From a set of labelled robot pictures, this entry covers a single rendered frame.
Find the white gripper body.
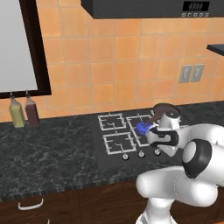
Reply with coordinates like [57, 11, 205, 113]
[158, 144, 179, 157]

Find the dark framed window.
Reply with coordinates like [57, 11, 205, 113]
[0, 0, 53, 100]

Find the brown frying pan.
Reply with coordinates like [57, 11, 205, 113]
[144, 102, 181, 125]

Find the dark red sauce bottle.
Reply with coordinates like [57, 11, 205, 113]
[24, 89, 40, 127]

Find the brown wooden drawer front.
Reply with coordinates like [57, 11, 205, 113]
[0, 191, 68, 224]

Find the black gas hob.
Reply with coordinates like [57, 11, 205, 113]
[89, 108, 189, 172]

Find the grey wall socket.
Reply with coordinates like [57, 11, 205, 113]
[178, 64, 193, 84]
[191, 63, 205, 83]

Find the black range hood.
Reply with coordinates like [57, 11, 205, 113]
[80, 0, 224, 20]

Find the yellow oil bottle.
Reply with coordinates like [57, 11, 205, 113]
[8, 91, 26, 129]

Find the dark wall cupboard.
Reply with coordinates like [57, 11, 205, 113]
[206, 43, 224, 57]

